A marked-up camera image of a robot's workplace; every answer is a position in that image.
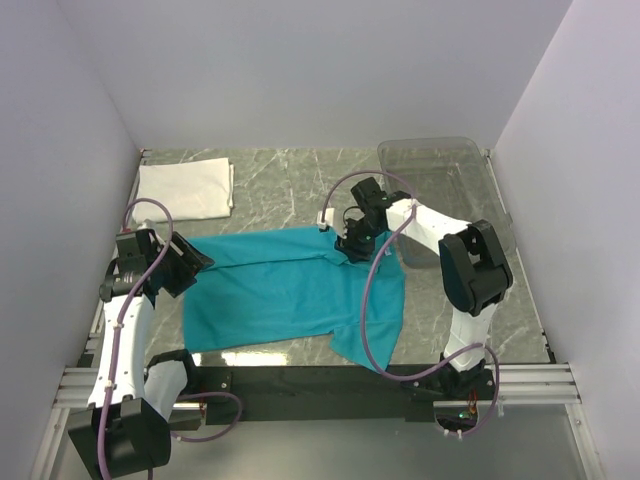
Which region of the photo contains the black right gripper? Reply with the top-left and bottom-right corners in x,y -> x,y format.
335,218 -> 385,265

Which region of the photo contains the teal t shirt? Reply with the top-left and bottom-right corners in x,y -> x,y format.
183,227 -> 405,368

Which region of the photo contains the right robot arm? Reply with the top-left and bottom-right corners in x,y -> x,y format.
335,170 -> 513,399

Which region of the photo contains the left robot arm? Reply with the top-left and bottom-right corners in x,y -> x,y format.
68,228 -> 214,479

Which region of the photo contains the folded white t shirt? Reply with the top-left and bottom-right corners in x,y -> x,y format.
136,157 -> 235,221

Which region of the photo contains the clear plastic bin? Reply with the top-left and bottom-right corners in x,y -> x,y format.
377,136 -> 515,255

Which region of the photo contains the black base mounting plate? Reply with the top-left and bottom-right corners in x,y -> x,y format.
178,363 -> 500,431

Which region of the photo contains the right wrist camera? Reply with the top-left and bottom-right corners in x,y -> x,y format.
316,208 -> 336,233

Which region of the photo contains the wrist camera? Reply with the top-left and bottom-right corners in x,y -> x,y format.
116,228 -> 159,270
316,208 -> 336,233

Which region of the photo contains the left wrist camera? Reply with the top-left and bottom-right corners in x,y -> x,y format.
116,228 -> 159,270

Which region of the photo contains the aluminium rail frame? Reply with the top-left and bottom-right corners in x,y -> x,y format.
27,362 -> 606,480

